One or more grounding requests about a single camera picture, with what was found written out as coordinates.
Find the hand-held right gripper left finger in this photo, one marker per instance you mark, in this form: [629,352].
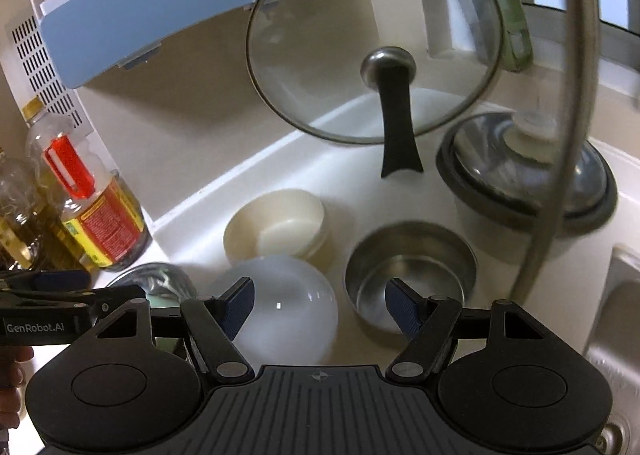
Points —
[240,307]

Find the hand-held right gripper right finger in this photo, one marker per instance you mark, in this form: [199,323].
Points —
[402,310]

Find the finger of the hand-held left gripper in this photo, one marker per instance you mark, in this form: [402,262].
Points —
[62,279]
[120,296]

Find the stainless steel round plate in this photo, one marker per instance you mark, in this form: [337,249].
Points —
[165,280]

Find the white floral bowl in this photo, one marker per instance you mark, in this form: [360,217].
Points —
[290,315]

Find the stainless steel bowl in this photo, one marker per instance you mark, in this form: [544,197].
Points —
[420,250]

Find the cream bowl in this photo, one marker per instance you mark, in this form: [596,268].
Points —
[280,222]

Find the person's left hand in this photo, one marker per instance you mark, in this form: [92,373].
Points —
[15,365]

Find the dark oil bottle yellow cap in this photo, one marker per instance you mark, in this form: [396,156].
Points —
[20,225]

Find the steel pot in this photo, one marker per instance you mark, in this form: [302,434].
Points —
[495,245]

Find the dark rimmed pot lid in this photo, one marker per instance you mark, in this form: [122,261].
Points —
[490,170]

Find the white perforated panel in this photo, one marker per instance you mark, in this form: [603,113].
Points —
[35,65]

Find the stainless steel sink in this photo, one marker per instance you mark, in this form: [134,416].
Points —
[620,335]

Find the blue range hood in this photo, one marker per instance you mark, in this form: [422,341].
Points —
[150,20]

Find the green hanging rack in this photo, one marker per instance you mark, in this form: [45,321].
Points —
[516,45]

